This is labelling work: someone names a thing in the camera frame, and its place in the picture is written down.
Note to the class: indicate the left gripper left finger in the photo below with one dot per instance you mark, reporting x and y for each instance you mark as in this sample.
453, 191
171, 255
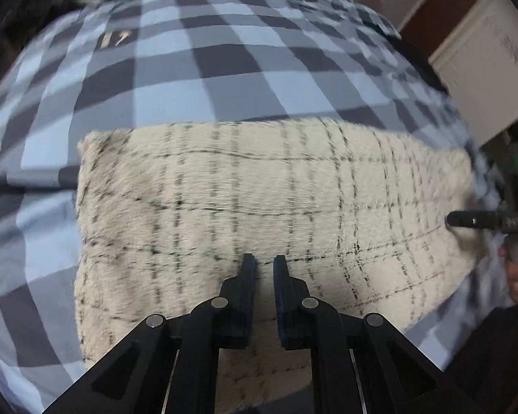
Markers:
169, 365

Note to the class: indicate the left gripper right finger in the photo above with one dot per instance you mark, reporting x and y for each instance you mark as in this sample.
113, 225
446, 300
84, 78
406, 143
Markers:
359, 365

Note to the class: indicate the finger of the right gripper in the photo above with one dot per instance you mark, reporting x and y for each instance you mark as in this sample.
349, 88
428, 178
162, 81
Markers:
499, 221

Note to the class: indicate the cream plaid tweed jacket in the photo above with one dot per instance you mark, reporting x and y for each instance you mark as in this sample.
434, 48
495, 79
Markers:
166, 214

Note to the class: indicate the person's right hand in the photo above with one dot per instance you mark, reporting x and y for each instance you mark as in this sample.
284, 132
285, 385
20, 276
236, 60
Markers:
509, 253

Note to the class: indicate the white louvered wardrobe door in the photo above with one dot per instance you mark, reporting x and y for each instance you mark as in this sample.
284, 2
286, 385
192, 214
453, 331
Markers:
478, 63

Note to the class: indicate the dark red door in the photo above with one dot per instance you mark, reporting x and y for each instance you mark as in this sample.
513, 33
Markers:
434, 21

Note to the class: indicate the blue checkered bed sheet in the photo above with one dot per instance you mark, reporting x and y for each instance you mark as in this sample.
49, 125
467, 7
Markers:
132, 63

